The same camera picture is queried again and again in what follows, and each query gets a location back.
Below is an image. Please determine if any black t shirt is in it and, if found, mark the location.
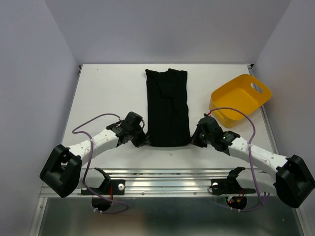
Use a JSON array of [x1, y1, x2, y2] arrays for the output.
[[145, 68, 190, 148]]

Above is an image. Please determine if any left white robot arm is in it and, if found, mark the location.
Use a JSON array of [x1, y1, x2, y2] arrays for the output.
[[39, 112, 147, 198]]

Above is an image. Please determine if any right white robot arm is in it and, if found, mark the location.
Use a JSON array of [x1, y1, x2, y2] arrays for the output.
[[191, 116, 315, 209]]

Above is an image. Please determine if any yellow plastic basket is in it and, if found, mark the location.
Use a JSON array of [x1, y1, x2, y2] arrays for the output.
[[209, 74, 272, 128]]

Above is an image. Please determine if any aluminium mounting rail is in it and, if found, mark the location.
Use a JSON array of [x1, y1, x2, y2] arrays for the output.
[[40, 169, 277, 198]]

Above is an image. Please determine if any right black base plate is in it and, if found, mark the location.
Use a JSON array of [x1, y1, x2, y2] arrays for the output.
[[208, 178, 256, 196]]

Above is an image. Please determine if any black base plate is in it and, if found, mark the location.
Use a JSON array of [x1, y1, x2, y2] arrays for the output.
[[92, 179, 126, 196], [208, 178, 256, 196]]

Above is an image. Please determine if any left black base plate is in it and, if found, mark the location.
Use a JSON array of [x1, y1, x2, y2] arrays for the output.
[[92, 179, 126, 196]]

